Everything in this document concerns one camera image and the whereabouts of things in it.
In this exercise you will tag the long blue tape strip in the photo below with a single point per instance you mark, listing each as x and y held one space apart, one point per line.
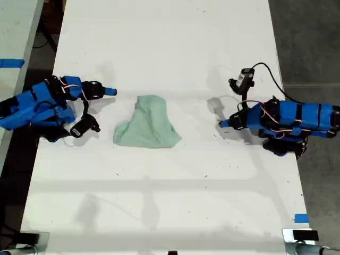
12 63

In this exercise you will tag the pale green T-shirt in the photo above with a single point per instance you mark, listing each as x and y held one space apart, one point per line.
148 125

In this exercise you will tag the short blue tape strip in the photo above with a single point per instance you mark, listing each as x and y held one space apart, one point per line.
301 218

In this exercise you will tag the blue and black arm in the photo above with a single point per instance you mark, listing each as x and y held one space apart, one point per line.
305 114
40 95

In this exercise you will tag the metal table bracket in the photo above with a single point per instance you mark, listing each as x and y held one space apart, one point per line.
288 243
40 243

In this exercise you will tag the white side table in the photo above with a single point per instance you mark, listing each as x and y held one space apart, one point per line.
16 26

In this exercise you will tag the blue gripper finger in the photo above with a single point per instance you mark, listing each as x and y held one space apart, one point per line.
225 126
225 122
111 94
109 90

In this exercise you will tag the small black box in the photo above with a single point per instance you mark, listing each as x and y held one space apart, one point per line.
305 235

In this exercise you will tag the black camera box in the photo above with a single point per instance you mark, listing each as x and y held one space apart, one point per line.
79 128
243 78

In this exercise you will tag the short black camera stalk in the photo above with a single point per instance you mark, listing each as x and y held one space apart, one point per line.
245 101
85 109

